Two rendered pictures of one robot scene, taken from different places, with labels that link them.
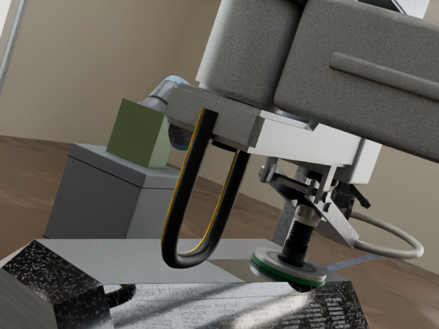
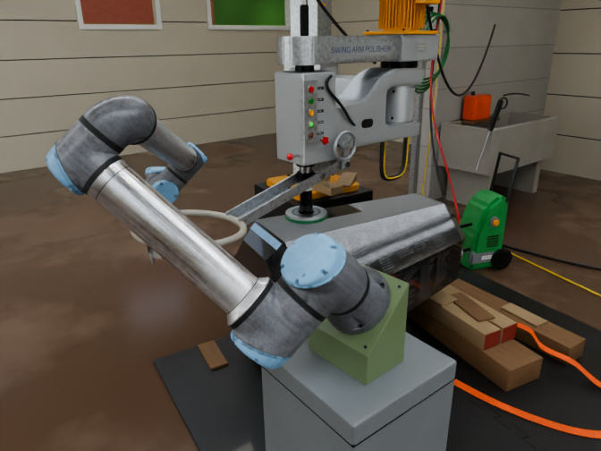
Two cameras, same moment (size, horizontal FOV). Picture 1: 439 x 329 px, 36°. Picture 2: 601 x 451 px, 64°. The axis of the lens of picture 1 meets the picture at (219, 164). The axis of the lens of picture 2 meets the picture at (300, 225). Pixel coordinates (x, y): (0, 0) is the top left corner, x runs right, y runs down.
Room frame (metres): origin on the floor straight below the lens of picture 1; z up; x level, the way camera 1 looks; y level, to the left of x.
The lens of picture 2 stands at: (4.04, 0.72, 1.69)
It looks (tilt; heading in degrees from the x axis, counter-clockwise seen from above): 21 degrees down; 206
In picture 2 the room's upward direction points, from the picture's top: 1 degrees counter-clockwise
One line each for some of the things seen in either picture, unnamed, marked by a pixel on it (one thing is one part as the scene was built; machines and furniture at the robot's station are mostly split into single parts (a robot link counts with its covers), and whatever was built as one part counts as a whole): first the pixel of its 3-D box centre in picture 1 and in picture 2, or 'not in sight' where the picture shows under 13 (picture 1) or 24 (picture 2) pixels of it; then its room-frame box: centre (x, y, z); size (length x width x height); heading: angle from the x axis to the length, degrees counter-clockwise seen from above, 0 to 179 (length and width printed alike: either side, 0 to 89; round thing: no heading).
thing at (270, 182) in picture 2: not in sight; (311, 183); (1.12, -0.62, 0.76); 0.49 x 0.49 x 0.05; 57
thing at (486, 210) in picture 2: not in sight; (485, 211); (0.26, 0.46, 0.43); 0.35 x 0.35 x 0.87; 42
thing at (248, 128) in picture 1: (291, 90); (364, 114); (1.57, -0.10, 1.31); 0.74 x 0.23 x 0.49; 154
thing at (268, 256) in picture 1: (290, 263); (306, 212); (1.92, -0.28, 0.86); 0.21 x 0.21 x 0.01
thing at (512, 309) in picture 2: not in sight; (523, 314); (1.21, 0.82, 0.13); 0.25 x 0.10 x 0.01; 56
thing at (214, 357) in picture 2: not in sight; (212, 354); (2.20, -0.75, 0.02); 0.25 x 0.10 x 0.01; 54
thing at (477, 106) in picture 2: not in sight; (479, 106); (-1.64, 0.13, 1.00); 0.50 x 0.22 x 0.33; 154
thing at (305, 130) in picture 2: not in sight; (308, 112); (2.03, -0.21, 1.38); 0.08 x 0.03 x 0.28; 154
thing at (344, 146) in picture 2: not in sight; (340, 145); (1.86, -0.12, 1.21); 0.15 x 0.10 x 0.15; 154
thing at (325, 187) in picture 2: not in sight; (326, 187); (1.30, -0.43, 0.81); 0.20 x 0.10 x 0.05; 65
